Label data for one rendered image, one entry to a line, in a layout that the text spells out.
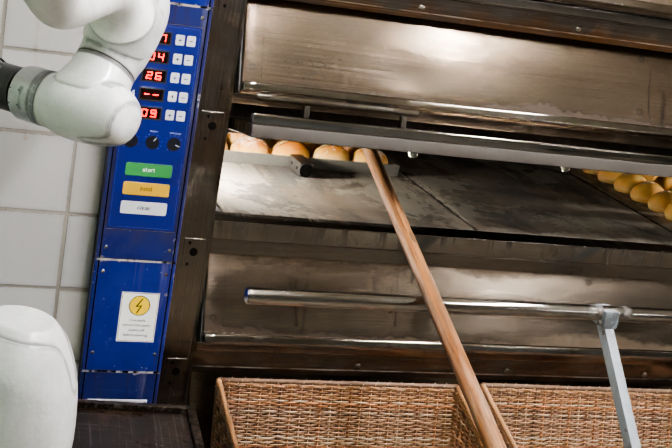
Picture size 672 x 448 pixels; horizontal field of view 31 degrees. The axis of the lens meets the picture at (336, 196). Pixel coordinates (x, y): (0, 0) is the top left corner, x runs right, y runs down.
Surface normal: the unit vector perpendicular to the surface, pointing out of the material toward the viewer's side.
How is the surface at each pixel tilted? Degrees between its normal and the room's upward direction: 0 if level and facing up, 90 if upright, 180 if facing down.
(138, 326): 90
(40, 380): 74
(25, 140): 90
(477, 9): 90
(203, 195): 90
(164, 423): 0
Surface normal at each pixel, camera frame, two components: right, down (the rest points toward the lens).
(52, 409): 0.75, 0.18
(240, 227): 0.30, 0.29
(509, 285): 0.34, -0.05
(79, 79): -0.17, -0.53
